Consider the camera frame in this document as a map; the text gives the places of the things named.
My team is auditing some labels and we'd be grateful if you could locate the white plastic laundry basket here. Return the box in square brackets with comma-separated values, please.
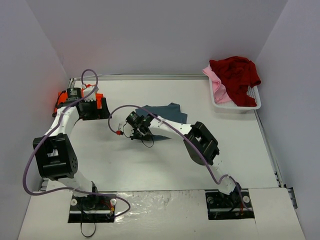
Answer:
[208, 77, 262, 115]

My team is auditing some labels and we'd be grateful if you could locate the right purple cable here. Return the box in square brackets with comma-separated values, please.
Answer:
[107, 104, 252, 210]

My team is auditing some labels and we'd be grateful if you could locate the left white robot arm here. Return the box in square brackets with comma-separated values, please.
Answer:
[32, 84, 110, 209]

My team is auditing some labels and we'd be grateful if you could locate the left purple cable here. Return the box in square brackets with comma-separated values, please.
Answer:
[22, 69, 131, 217]

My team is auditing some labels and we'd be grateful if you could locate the black loop cable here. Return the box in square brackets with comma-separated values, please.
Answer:
[79, 214, 97, 238]

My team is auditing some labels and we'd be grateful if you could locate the blue-grey t shirt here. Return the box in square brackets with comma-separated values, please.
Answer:
[133, 102, 188, 143]

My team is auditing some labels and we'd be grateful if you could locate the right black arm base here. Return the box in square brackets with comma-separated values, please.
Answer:
[205, 189, 255, 221]

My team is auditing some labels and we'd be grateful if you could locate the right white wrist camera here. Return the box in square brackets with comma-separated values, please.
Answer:
[116, 121, 130, 139]

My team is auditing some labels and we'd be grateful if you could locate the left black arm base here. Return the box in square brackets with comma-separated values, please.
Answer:
[68, 193, 117, 224]

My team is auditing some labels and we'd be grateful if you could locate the pink t shirt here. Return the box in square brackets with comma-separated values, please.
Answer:
[202, 65, 232, 104]

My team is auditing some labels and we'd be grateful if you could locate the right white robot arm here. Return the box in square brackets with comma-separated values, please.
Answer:
[125, 111, 240, 207]

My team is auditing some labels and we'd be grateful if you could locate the dark red t shirt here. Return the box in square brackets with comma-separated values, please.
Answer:
[209, 56, 261, 107]

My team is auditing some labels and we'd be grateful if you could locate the purple cable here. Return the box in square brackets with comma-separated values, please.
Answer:
[22, 69, 131, 217]
[107, 104, 252, 210]

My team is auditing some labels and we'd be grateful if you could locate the orange t shirt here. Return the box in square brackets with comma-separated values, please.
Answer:
[52, 91, 105, 117]

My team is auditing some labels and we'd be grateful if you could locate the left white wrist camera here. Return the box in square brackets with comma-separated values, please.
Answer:
[81, 84, 99, 102]

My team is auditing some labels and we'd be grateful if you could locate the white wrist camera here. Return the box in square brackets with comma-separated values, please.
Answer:
[116, 121, 130, 139]
[81, 84, 99, 102]

